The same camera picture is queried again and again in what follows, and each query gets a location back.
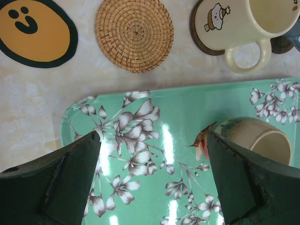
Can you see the green floral tray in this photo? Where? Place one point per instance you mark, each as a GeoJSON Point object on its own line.
{"type": "Point", "coordinates": [147, 173]}

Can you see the yellow mug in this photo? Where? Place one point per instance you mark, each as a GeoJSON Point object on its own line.
{"type": "Point", "coordinates": [223, 25]}

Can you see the dark reddish wooden coaster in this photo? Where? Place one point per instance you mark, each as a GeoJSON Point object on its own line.
{"type": "Point", "coordinates": [194, 36]}

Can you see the dark brown wooden coaster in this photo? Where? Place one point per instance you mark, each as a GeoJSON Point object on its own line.
{"type": "Point", "coordinates": [281, 45]}

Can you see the woven rattan coaster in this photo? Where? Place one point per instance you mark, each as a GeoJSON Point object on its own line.
{"type": "Point", "coordinates": [135, 35]}

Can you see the small blue-grey cup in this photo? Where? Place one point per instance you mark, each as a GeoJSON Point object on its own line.
{"type": "Point", "coordinates": [293, 34]}

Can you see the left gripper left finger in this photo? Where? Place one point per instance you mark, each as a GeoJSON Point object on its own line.
{"type": "Point", "coordinates": [52, 189]}

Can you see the beige mug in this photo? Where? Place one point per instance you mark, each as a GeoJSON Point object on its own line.
{"type": "Point", "coordinates": [258, 136]}

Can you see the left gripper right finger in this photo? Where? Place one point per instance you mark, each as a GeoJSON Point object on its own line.
{"type": "Point", "coordinates": [253, 189]}

